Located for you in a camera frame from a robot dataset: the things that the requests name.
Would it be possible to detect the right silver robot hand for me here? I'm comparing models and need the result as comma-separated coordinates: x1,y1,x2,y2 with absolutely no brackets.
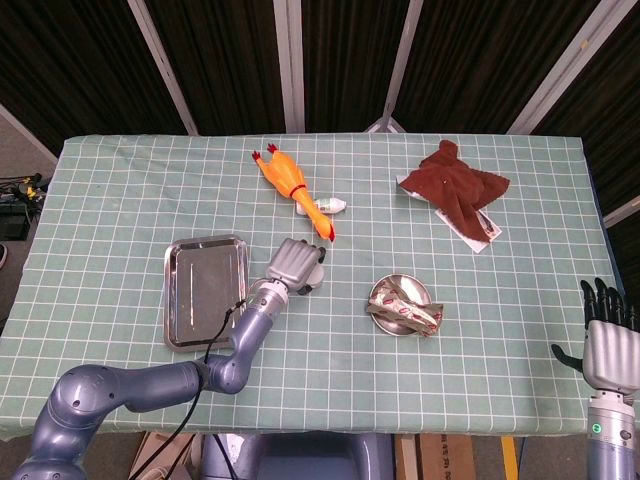
551,277,640,392

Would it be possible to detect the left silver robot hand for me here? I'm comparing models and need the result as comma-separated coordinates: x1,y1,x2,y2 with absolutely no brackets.
264,237,327,296

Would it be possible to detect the small white cylinder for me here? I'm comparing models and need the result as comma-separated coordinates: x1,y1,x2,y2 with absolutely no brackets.
297,263,325,296

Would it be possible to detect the crinkled snack wrapper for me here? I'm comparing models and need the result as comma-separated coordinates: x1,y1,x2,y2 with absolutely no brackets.
365,277,445,338

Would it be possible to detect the small white bottle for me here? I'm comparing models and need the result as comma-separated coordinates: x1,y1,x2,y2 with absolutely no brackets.
295,196,348,216

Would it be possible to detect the orange rubber chicken toy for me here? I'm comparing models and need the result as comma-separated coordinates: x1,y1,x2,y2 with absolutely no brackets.
251,143,337,244

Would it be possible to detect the rectangular steel tray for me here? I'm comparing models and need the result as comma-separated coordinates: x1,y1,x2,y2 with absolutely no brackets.
162,233,251,354

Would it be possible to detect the green checkered tablecloth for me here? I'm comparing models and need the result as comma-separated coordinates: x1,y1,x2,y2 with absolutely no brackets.
0,132,640,441

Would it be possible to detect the round steel plate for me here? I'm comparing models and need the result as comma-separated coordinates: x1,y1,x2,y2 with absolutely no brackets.
368,273,434,337

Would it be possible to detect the white printed card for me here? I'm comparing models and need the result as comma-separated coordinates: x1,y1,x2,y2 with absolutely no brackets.
434,207,503,255

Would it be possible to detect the brown towel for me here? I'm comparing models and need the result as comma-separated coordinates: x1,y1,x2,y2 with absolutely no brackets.
402,139,512,244

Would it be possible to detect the blue-grey robot torso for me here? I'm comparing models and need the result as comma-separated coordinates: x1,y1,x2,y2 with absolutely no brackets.
199,432,396,480

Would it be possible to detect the printed cardboard box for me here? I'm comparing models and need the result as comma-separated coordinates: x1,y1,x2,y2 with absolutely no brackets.
394,432,476,480

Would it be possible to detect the black curtain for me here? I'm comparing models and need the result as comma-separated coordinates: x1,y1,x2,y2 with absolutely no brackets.
0,0,640,226

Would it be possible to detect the plain cardboard box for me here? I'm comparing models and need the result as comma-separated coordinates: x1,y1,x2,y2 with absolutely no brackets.
128,432,201,480

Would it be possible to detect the black equipment box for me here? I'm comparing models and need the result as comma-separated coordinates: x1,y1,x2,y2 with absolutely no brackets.
0,212,29,241

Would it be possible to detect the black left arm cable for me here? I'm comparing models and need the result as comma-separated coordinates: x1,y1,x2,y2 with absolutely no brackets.
134,298,250,480

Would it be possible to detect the white frame post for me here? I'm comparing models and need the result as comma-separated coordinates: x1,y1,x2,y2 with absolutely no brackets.
507,0,629,135
272,0,306,134
602,194,640,229
364,0,426,134
127,0,199,136

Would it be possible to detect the yellow black cable bundle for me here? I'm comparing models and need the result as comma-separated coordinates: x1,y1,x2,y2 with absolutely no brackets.
0,172,51,204

